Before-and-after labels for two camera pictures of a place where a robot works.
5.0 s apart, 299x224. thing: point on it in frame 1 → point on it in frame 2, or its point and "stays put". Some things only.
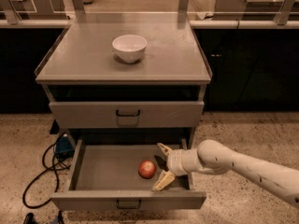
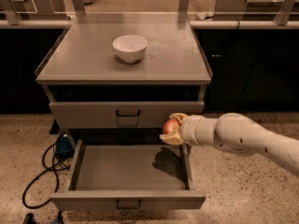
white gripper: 175,162 → 187,130
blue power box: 64,147 stays put
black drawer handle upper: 127,115 stays put
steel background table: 257,3 stays put
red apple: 147,169 → 171,126
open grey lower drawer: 121,177 stays put
